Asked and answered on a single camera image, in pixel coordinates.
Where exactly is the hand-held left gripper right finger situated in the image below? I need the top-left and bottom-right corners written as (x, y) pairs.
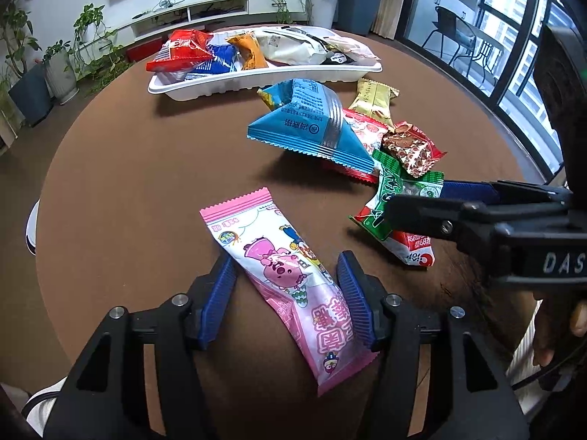
top-left (337, 250), bottom-right (530, 440)

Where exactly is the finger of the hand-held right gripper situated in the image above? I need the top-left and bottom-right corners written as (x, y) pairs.
top-left (384, 194), bottom-right (512, 264)
top-left (441, 181), bottom-right (574, 205)

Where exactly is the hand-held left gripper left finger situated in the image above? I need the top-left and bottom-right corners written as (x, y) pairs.
top-left (43, 253), bottom-right (238, 440)

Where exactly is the small red-white snack packet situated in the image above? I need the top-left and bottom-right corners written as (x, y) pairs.
top-left (390, 231), bottom-right (436, 267)

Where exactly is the green snack packet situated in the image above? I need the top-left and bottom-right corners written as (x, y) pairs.
top-left (349, 149), bottom-right (445, 241)

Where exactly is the brown-red snack packet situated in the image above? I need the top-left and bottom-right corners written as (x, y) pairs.
top-left (382, 121), bottom-right (448, 179)

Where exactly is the pink cartoon snack packet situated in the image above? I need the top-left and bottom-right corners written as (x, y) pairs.
top-left (199, 188), bottom-right (379, 397)

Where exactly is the red-white round-print snack packet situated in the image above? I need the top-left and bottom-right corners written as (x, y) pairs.
top-left (321, 109), bottom-right (390, 184)

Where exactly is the gold snack packet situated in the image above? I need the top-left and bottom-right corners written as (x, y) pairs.
top-left (349, 78), bottom-right (399, 127)

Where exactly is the light blue snack packet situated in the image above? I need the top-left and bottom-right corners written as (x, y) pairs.
top-left (248, 79), bottom-right (376, 176)

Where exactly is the cream snack packet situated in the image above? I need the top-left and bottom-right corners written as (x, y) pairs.
top-left (331, 32), bottom-right (381, 62)

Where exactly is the black snack packet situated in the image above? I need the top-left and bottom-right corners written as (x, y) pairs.
top-left (321, 39), bottom-right (359, 65)

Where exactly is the large white snack packet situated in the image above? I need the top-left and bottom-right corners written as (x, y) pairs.
top-left (252, 27), bottom-right (332, 66)

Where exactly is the white plastic tray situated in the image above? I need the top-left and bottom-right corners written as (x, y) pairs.
top-left (147, 25), bottom-right (383, 102)

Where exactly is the dark blue snack packet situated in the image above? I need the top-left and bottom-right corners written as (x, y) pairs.
top-left (188, 43), bottom-right (239, 74)

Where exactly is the orange snack packet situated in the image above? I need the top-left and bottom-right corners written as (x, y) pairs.
top-left (227, 32), bottom-right (269, 70)

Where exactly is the red snack packet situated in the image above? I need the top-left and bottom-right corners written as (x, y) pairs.
top-left (147, 29), bottom-right (214, 73)

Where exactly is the person's right hand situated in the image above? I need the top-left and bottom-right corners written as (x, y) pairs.
top-left (532, 299), bottom-right (587, 368)

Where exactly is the glass sliding door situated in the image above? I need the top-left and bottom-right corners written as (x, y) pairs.
top-left (397, 0), bottom-right (587, 179)

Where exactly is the balcony table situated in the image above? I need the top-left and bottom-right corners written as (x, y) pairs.
top-left (468, 27), bottom-right (505, 85)

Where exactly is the black balcony chair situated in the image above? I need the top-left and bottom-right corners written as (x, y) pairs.
top-left (422, 5), bottom-right (478, 72)

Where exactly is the red storage box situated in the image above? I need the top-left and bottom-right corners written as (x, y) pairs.
top-left (126, 39), bottom-right (163, 62)

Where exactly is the small plant in grey pot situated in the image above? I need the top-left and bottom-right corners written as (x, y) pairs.
top-left (43, 41), bottom-right (80, 104)

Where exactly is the tall tree in blue pot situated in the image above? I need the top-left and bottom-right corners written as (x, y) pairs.
top-left (0, 0), bottom-right (53, 127)

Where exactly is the white television console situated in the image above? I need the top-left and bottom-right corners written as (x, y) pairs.
top-left (110, 0), bottom-right (313, 44)

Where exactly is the black cable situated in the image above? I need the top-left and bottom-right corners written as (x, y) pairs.
top-left (511, 344), bottom-right (572, 390)

